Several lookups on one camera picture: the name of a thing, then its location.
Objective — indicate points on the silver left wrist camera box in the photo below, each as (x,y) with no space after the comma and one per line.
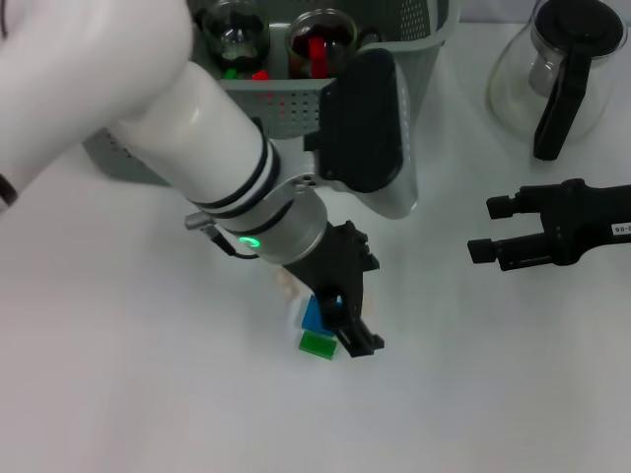
(365,128)

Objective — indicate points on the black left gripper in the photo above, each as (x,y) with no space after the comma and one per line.
(335,266)

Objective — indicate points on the blue building brick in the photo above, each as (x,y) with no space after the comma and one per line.
(310,316)

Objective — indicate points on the red sloped building brick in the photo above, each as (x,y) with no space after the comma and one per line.
(260,76)

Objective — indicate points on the grey-green perforated storage bin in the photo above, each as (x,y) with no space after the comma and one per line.
(296,106)

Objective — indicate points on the translucent white building brick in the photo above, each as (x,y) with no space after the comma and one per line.
(285,283)

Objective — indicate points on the dark red long brick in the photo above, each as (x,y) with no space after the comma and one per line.
(318,56)

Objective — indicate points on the green notched building brick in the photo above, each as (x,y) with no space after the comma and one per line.
(229,74)

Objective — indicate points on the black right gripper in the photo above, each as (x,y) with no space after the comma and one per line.
(581,217)

